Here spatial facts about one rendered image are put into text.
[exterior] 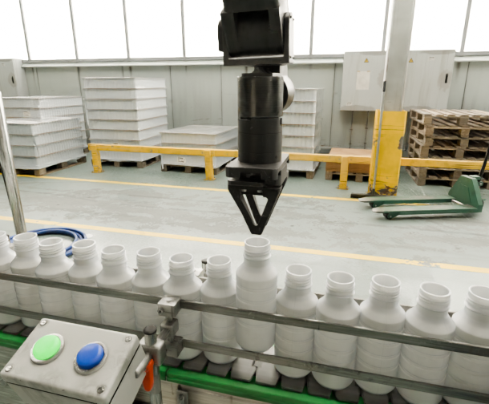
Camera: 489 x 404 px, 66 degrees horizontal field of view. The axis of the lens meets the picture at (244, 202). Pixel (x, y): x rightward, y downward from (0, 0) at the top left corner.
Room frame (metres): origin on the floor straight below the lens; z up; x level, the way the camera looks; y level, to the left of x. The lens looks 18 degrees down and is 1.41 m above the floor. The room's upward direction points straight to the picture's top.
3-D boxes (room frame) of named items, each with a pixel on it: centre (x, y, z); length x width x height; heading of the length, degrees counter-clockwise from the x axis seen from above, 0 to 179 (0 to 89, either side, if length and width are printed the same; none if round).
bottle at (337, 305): (0.45, -0.13, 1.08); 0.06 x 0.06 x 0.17
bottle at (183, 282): (0.51, 0.09, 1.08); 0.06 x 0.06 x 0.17
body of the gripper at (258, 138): (0.49, -0.02, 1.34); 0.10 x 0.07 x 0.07; 165
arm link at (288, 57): (0.52, -0.03, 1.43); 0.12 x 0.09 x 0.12; 164
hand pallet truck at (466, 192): (4.12, -2.10, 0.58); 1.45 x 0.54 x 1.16; 95
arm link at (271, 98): (0.49, -0.02, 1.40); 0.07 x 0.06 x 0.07; 164
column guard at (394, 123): (4.76, -1.82, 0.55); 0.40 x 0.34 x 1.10; 75
